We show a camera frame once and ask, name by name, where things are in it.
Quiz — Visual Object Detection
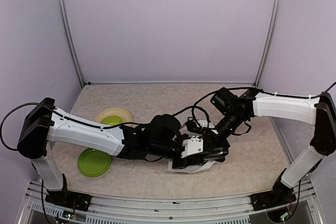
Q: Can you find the white drawstring pouch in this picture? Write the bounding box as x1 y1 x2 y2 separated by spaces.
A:
167 123 217 174

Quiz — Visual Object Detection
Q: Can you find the black silver hair clipper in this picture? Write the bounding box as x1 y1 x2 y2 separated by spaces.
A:
172 148 229 169

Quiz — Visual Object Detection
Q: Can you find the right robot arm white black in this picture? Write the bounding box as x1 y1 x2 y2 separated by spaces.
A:
204 88 335 205

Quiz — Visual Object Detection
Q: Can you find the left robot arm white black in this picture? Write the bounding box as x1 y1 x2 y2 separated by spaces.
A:
1 98 191 206

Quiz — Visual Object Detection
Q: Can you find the beige plate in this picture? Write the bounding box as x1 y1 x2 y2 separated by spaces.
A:
94 108 133 123

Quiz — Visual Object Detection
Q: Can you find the green bowl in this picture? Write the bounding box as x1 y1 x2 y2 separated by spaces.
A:
101 115 124 126

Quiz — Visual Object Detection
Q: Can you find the green plate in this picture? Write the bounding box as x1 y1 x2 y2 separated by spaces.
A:
77 148 111 177

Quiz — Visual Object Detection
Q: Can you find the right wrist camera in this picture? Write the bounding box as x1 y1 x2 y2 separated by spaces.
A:
185 117 208 135

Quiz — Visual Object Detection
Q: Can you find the front aluminium rail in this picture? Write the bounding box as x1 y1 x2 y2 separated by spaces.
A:
15 181 323 223

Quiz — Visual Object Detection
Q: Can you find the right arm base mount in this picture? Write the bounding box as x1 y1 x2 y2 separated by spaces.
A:
250 189 297 211

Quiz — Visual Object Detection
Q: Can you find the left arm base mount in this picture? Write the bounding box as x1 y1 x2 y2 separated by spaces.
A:
45 190 92 212

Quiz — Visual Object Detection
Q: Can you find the right aluminium frame post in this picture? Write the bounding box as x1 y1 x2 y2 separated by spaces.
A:
254 0 281 87

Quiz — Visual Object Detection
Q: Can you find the aluminium frame post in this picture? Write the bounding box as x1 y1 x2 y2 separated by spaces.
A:
57 0 86 88
254 0 281 87

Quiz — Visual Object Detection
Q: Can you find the left aluminium frame post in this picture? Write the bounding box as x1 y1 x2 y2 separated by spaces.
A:
57 0 86 88

